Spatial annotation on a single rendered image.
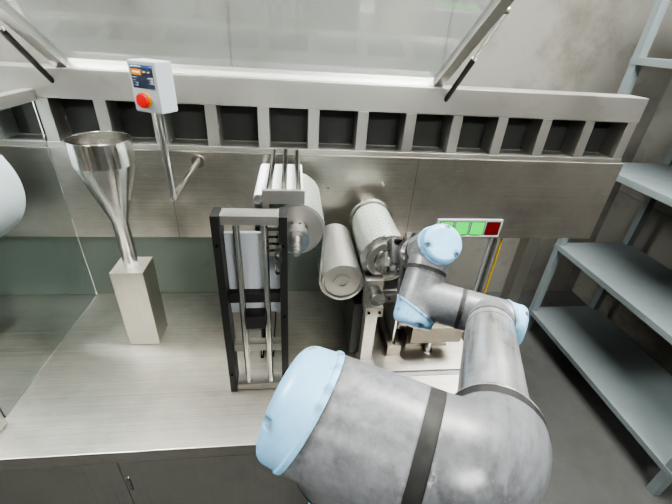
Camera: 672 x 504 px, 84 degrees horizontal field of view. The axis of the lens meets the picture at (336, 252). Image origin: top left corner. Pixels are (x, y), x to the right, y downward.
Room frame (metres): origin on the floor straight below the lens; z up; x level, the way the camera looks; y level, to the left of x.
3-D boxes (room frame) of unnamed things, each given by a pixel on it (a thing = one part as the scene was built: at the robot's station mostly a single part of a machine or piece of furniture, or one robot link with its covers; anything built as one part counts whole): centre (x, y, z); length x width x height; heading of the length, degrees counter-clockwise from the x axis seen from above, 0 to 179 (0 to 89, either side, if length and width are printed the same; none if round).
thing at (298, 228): (0.82, 0.10, 1.34); 0.06 x 0.06 x 0.06; 8
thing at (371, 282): (0.84, -0.11, 1.05); 0.06 x 0.05 x 0.31; 8
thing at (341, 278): (0.99, -0.01, 1.18); 0.26 x 0.12 x 0.12; 8
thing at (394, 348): (1.01, -0.19, 0.92); 0.28 x 0.04 x 0.04; 8
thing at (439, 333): (1.06, -0.30, 1.00); 0.40 x 0.16 x 0.06; 8
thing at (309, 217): (0.98, 0.12, 1.34); 0.25 x 0.14 x 0.14; 8
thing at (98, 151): (0.89, 0.59, 1.50); 0.14 x 0.14 x 0.06
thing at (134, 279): (0.89, 0.59, 1.19); 0.14 x 0.14 x 0.57
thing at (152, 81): (0.84, 0.41, 1.66); 0.07 x 0.07 x 0.10; 72
